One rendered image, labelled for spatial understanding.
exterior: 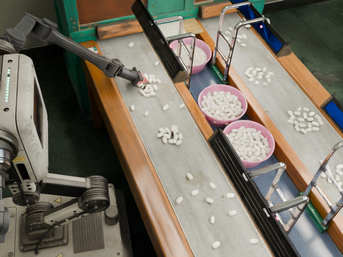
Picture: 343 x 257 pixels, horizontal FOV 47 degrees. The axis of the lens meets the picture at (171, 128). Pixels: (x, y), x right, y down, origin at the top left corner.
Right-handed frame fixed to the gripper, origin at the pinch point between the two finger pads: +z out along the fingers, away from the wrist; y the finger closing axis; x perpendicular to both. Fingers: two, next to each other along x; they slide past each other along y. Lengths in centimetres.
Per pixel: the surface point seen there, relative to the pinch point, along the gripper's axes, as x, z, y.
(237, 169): -29, -19, -88
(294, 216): -30, 1, -108
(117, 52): 6.0, -4.6, 30.5
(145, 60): -2.3, 5.8, 17.7
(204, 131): -9.9, 10.7, -45.1
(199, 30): -30, 36, 29
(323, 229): -23, 36, -110
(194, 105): -11.5, 13.0, -26.8
